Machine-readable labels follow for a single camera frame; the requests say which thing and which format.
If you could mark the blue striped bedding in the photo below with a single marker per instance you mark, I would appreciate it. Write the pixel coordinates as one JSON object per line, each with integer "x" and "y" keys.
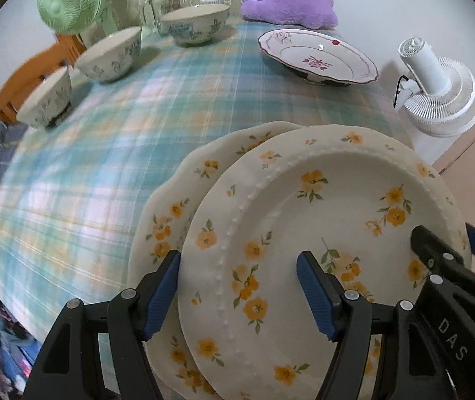
{"x": 2, "y": 154}

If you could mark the large blue floral bowl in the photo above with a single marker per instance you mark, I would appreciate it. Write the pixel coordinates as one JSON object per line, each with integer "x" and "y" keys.
{"x": 195, "y": 25}

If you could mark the dark clothing pile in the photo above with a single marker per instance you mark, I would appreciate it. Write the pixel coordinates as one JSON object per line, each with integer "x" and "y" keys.
{"x": 0, "y": 325}

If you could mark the purple plush toy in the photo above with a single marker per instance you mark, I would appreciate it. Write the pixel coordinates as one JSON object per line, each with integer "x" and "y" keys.
{"x": 287, "y": 4}

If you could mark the green desk fan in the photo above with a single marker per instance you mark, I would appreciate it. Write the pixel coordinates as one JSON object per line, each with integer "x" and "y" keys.
{"x": 66, "y": 0}

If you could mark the beaded yellow flower plate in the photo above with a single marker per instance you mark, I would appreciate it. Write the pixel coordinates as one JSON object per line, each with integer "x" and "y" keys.
{"x": 325, "y": 216}

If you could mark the glass jar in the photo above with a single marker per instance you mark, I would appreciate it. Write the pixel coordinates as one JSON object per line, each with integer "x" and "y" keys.
{"x": 164, "y": 4}

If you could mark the white plate red flower trim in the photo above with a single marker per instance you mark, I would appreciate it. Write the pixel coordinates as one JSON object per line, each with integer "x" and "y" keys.
{"x": 304, "y": 52}

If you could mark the small blue floral bowl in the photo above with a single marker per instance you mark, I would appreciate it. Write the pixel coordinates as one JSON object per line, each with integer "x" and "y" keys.
{"x": 45, "y": 102}

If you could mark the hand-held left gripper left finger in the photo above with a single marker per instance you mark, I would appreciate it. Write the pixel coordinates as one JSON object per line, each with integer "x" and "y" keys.
{"x": 164, "y": 296}

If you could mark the scalloped yellow flower plate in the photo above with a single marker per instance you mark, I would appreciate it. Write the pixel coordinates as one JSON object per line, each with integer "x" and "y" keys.
{"x": 170, "y": 212}

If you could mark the white desk fan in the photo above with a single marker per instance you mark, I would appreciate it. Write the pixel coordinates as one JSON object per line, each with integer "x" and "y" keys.
{"x": 441, "y": 100}

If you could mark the medium blue floral bowl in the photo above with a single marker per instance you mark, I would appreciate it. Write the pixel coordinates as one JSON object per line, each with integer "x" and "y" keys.
{"x": 108, "y": 58}

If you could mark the plaid tablecloth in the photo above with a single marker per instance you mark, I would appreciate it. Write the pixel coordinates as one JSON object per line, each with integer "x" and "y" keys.
{"x": 116, "y": 166}

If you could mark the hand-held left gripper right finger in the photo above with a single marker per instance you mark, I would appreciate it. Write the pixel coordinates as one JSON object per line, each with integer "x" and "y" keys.
{"x": 314, "y": 296}

